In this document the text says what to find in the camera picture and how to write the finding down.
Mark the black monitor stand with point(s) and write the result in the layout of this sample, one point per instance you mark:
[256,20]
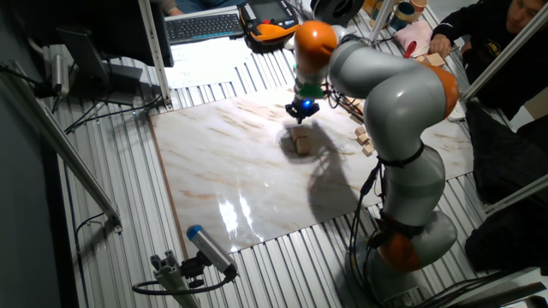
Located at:
[98,72]

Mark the white power strip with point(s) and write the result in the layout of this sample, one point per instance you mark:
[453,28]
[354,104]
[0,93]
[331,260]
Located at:
[456,114]

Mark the small red object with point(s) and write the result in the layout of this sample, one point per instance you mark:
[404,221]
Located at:
[410,49]

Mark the printed white paper sheet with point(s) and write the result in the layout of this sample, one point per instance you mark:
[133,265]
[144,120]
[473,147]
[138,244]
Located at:
[205,62]

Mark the marble pattern board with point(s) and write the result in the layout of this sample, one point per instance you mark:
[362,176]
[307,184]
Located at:
[235,171]

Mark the orange black teach pendant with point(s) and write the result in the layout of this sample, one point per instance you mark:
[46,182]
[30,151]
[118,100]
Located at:
[267,21]

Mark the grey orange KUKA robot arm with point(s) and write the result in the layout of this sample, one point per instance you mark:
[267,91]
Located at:
[385,85]

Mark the black computer monitor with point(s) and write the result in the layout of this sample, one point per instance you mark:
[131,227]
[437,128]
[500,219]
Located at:
[85,25]

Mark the aluminium profile beam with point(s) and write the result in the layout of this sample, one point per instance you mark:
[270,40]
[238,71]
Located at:
[518,194]
[156,55]
[55,141]
[505,51]
[381,21]

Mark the tan paper cup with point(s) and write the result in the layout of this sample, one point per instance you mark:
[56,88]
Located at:
[418,6]

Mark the pink cloth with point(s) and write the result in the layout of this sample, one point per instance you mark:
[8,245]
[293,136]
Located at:
[417,33]

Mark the short aluminium profile stub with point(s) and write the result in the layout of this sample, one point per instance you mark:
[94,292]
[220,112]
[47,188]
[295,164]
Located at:
[171,278]

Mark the black fabric bag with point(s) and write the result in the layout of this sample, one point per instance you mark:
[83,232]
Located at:
[509,239]
[505,162]

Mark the teal cylinder can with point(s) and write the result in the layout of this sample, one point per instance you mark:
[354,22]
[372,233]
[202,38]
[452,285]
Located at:
[402,15]

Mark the silver cylindrical device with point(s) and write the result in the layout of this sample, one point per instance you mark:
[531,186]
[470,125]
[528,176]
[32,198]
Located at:
[60,75]

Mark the seated person blue jeans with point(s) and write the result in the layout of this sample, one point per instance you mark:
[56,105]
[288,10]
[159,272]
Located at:
[205,4]

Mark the grey camera blue cap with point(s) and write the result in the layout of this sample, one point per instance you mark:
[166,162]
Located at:
[210,248]

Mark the black computer keyboard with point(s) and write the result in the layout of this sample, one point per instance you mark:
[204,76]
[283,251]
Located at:
[203,26]

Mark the small wooden cube block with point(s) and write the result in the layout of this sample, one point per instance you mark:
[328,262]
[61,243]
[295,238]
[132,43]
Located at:
[359,130]
[368,149]
[363,138]

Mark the person in black hoodie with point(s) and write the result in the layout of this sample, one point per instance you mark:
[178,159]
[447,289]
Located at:
[514,68]

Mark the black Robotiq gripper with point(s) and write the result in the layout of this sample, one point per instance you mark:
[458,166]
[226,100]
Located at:
[304,107]

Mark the person right hand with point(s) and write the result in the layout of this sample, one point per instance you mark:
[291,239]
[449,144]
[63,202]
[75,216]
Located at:
[440,45]

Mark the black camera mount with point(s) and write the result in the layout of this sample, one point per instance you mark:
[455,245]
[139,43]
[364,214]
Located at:
[192,269]

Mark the person right forearm black sleeve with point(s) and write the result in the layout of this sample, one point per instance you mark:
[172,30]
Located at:
[462,23]

